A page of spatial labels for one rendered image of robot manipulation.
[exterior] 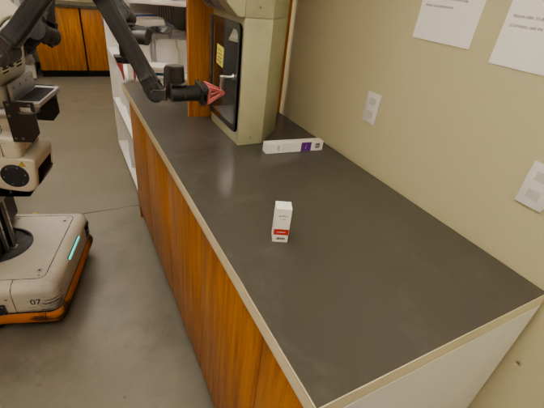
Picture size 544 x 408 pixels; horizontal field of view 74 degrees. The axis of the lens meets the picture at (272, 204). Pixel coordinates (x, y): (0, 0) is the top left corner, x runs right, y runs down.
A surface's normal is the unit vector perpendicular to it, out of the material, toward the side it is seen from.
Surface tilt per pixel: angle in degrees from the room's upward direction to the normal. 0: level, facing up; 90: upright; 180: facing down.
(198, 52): 90
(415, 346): 1
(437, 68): 90
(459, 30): 90
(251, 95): 90
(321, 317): 0
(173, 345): 0
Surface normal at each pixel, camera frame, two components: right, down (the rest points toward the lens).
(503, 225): -0.88, 0.16
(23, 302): 0.18, 0.53
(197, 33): 0.46, 0.51
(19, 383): 0.11, -0.85
